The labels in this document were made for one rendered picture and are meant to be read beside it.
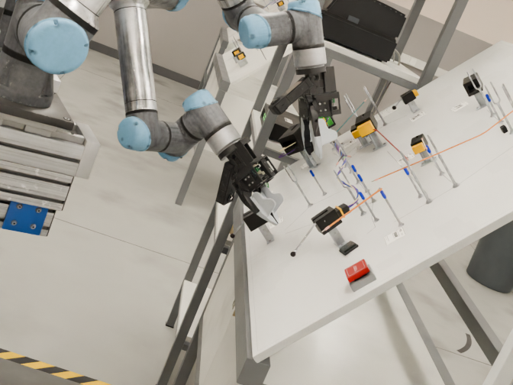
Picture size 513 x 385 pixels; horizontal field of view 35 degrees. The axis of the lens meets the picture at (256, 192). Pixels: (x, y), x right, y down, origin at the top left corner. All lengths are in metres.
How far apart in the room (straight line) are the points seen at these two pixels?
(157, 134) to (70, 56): 0.33
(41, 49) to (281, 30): 0.53
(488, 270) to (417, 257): 4.84
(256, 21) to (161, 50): 7.68
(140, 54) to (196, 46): 7.57
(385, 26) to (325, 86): 1.03
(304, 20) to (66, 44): 0.55
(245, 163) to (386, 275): 0.43
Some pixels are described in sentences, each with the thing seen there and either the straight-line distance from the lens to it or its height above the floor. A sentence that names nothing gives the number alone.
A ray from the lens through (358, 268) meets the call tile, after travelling 1.73.
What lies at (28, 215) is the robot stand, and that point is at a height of 0.90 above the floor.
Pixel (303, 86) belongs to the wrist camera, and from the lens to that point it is 1.88.
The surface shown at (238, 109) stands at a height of 0.72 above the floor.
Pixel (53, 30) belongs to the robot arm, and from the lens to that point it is 1.62.
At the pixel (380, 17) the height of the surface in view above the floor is 1.60.
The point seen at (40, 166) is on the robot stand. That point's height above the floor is 1.03.
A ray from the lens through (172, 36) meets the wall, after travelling 9.45.
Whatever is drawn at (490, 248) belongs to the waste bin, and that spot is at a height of 0.29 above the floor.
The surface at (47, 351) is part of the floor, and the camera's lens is 3.22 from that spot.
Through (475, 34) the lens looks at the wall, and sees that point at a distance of 10.00.
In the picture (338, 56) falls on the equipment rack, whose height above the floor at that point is 1.43.
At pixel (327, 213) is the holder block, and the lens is 1.93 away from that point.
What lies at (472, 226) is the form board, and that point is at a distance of 1.72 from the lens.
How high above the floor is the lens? 1.62
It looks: 15 degrees down
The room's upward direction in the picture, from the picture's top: 23 degrees clockwise
